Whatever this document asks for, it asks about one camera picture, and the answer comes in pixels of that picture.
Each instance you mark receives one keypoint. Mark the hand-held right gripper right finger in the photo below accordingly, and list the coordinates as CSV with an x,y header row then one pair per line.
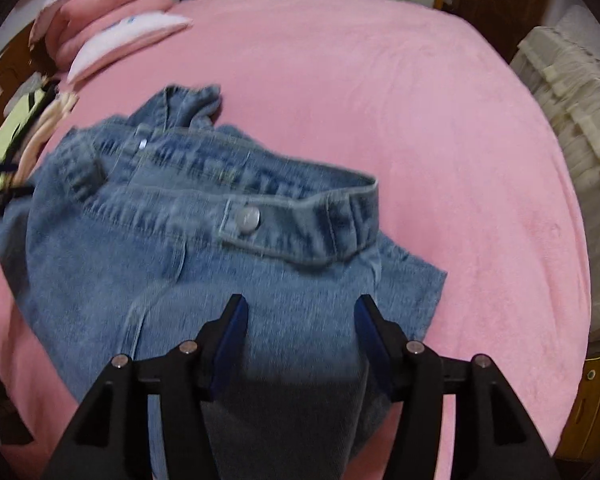
x,y
375,345

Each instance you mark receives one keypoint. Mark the green and black garment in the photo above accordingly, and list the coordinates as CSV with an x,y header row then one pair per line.
x,y
15,130

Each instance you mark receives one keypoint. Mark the pale pink folded cloth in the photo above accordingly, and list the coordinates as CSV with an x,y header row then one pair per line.
x,y
50,120

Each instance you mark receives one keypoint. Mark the wooden headboard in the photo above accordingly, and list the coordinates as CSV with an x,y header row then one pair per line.
x,y
5,70

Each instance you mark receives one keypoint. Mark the cream lace furniture cover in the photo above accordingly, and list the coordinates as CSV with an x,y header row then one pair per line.
x,y
580,160

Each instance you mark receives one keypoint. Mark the white printed pillow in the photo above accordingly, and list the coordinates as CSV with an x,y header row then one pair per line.
x,y
120,45

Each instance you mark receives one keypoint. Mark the pink bed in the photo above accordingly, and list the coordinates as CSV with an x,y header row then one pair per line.
x,y
380,110

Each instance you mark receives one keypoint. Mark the wooden drawer cabinet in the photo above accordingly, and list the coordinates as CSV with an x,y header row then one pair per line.
x,y
597,400

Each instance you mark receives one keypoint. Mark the pink folded quilt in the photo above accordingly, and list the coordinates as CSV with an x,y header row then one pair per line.
x,y
110,15

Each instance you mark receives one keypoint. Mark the brown wooden door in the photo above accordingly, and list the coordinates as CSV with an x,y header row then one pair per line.
x,y
500,0

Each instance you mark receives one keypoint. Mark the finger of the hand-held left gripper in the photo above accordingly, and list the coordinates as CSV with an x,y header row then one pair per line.
x,y
7,192

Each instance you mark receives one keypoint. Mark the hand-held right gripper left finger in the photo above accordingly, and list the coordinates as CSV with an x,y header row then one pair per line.
x,y
227,345

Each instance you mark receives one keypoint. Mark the blue denim jacket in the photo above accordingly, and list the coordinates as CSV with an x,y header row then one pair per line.
x,y
180,260

